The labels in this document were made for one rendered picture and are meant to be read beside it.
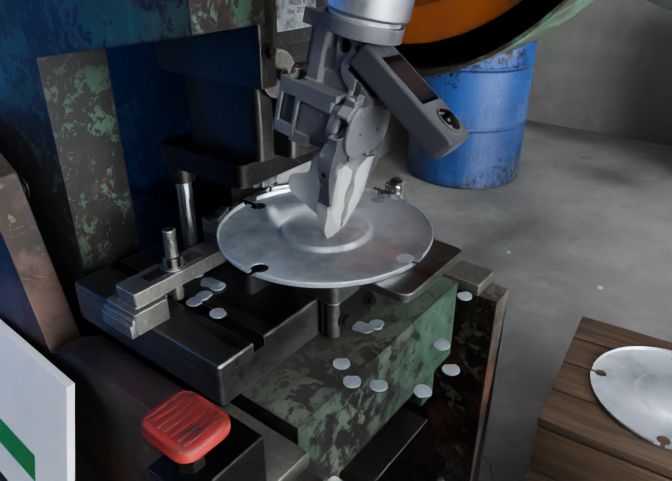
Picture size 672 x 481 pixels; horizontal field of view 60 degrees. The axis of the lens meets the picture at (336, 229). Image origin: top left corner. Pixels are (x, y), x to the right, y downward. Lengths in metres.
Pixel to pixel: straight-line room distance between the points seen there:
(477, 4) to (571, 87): 3.15
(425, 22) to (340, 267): 0.48
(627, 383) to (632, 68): 2.88
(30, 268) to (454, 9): 0.75
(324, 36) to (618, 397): 0.95
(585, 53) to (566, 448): 3.13
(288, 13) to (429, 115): 0.29
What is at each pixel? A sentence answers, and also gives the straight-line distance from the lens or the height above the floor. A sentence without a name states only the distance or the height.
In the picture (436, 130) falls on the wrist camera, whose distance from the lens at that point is 0.49.
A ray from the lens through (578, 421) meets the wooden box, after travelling 1.21.
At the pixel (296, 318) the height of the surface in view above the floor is 0.70.
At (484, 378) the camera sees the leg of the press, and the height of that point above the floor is 0.46.
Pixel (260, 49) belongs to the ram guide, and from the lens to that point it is 0.65.
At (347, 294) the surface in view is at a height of 0.71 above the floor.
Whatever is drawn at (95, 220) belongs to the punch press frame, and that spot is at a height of 0.77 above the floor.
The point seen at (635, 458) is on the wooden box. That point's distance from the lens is 1.19.
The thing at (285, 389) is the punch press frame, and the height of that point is 0.64.
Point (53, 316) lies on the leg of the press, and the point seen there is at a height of 0.63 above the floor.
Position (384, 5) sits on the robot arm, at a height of 1.09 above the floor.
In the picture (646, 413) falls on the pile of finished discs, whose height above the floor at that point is 0.35.
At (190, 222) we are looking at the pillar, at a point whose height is 0.77.
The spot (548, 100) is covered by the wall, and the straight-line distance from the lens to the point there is 4.16.
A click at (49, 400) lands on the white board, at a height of 0.54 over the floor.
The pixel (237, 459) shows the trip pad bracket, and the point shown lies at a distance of 0.60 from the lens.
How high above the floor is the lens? 1.15
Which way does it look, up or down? 27 degrees down
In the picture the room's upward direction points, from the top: straight up
